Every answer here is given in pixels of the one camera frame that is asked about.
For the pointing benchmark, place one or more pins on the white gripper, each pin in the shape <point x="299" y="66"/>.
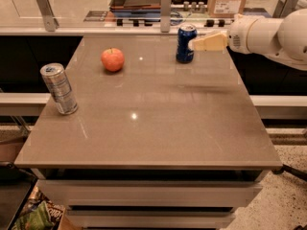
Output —
<point x="237" y="38"/>

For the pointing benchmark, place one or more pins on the blue pepsi can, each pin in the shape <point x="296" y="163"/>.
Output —
<point x="185" y="33"/>

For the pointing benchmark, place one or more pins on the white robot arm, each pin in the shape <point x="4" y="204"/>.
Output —
<point x="283" y="40"/>

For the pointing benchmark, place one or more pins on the silver redbull can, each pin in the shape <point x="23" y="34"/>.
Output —
<point x="59" y="87"/>

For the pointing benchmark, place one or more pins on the cardboard box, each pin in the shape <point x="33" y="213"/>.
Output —
<point x="227" y="0"/>

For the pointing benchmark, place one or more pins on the red apple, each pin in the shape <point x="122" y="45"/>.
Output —
<point x="113" y="59"/>

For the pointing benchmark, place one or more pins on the lower white drawer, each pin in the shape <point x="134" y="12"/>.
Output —
<point x="140" y="219"/>

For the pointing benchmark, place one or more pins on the white drawer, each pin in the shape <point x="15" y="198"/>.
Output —
<point x="149" y="193"/>
<point x="140" y="219"/>

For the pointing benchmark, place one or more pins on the upper white drawer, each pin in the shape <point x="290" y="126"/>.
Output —
<point x="149" y="193"/>

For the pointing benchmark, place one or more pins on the green chip bag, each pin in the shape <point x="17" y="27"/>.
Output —
<point x="46" y="216"/>

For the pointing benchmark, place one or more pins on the middle metal bracket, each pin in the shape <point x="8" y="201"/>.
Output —
<point x="165" y="12"/>

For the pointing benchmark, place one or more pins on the metal bracket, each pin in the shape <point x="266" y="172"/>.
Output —
<point x="285" y="7"/>
<point x="49" y="20"/>
<point x="165" y="12"/>

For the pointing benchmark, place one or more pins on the right metal bracket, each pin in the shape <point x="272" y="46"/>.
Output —
<point x="285" y="7"/>

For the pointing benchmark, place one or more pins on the left metal bracket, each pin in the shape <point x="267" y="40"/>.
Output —
<point x="49" y="20"/>

